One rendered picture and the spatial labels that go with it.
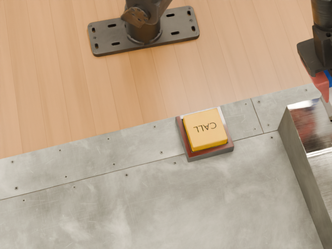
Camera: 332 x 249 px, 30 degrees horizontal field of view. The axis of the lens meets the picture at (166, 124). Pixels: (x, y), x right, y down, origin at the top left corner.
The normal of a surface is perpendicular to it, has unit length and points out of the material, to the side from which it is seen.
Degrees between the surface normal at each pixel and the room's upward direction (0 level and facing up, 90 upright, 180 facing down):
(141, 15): 90
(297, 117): 0
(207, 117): 0
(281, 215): 0
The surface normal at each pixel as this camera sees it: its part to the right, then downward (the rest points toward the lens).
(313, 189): -0.96, 0.24
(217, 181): 0.00, -0.43
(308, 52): -0.27, -0.66
